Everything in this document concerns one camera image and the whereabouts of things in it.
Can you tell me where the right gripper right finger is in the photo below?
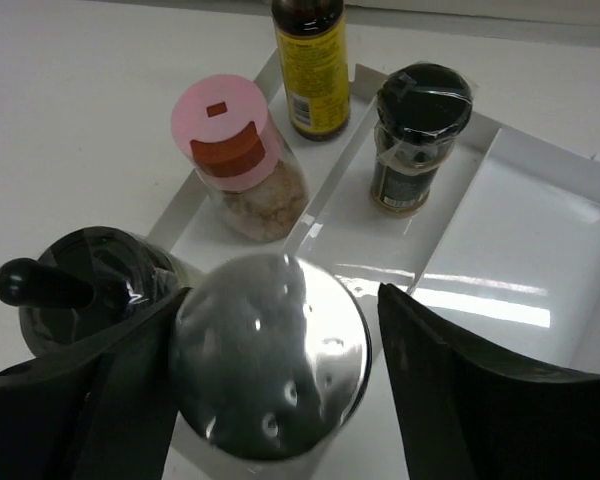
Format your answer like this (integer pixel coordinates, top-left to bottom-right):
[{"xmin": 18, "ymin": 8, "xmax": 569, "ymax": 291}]
[{"xmin": 377, "ymin": 284, "xmax": 600, "ymax": 479}]

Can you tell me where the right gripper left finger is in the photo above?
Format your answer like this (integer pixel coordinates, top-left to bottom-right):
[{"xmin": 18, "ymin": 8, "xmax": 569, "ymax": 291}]
[{"xmin": 0, "ymin": 290, "xmax": 186, "ymax": 479}]

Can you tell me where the black grinder cap jar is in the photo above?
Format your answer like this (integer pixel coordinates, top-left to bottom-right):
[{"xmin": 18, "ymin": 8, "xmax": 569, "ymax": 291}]
[{"xmin": 0, "ymin": 226, "xmax": 203, "ymax": 357}]

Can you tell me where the blue label white bottle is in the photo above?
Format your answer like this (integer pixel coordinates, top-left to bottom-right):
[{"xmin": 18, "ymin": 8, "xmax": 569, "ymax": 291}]
[{"xmin": 169, "ymin": 253, "xmax": 373, "ymax": 479}]

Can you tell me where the pink lid spice jar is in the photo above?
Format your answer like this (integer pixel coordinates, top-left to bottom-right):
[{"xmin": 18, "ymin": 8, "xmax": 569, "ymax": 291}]
[{"xmin": 171, "ymin": 74, "xmax": 309, "ymax": 243}]

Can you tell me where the small black cap jar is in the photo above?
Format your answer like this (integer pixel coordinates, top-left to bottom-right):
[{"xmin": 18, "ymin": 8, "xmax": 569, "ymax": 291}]
[{"xmin": 370, "ymin": 62, "xmax": 474, "ymax": 216}]

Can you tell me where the yellow label sauce bottle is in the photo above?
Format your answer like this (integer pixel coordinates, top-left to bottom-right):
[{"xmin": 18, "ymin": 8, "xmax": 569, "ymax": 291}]
[{"xmin": 271, "ymin": 1, "xmax": 350, "ymax": 142}]

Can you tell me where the white divided tray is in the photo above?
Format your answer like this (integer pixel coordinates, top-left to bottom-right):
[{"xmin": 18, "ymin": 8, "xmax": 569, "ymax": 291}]
[{"xmin": 147, "ymin": 49, "xmax": 600, "ymax": 376}]

